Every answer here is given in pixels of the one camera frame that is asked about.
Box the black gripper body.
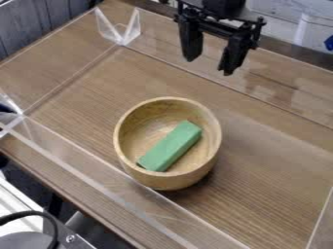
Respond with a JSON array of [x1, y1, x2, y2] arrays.
[[174, 0, 266, 36]]

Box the grey metal bracket with screw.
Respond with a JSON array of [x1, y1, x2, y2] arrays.
[[58, 222, 96, 249]]

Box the black cable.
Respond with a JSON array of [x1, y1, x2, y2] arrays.
[[0, 210, 60, 249]]

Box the brown wooden bowl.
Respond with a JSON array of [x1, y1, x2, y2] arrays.
[[114, 96, 222, 191]]

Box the green rectangular block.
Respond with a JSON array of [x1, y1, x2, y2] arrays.
[[137, 121, 202, 172]]

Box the white cylindrical container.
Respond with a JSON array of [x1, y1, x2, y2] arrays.
[[294, 13, 333, 53]]

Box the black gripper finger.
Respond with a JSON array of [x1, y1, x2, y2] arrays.
[[217, 32, 257, 76], [178, 16, 203, 62]]

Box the clear acrylic tray walls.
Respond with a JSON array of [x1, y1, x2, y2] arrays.
[[0, 1, 333, 249]]

